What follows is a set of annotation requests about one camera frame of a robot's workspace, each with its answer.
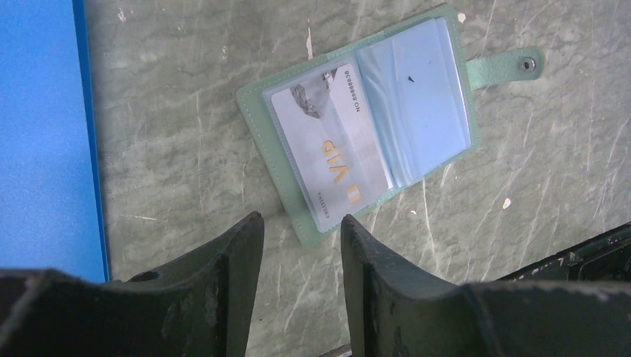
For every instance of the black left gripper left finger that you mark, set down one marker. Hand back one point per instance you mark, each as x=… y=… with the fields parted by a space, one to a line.
x=199 y=304

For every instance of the blue notebook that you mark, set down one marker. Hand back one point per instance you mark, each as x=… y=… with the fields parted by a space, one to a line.
x=51 y=209

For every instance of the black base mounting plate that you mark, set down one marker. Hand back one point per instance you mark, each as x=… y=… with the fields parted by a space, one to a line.
x=577 y=256

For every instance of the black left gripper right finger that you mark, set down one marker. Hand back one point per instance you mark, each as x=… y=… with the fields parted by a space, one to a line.
x=468 y=310

